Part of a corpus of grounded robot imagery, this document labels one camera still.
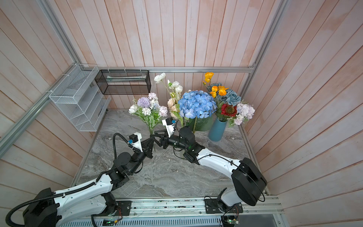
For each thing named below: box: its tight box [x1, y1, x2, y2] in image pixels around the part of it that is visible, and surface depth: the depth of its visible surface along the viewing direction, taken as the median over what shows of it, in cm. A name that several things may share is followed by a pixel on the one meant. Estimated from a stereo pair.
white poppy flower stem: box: [154, 72, 184, 127], surface depth 69 cm
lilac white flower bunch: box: [226, 103, 256, 126], surface depth 75 cm
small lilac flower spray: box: [128, 92, 168, 136], surface depth 66 cm
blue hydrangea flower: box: [178, 90, 218, 119], surface depth 59 cm
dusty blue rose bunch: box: [206, 82, 242, 106], surface depth 74 cm
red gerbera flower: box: [220, 103, 238, 118], surface depth 78 cm
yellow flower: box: [202, 71, 230, 98], surface depth 73 cm
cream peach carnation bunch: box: [167, 97, 178, 120], surface depth 73 cm
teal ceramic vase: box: [208, 117, 228, 142], surface depth 97 cm
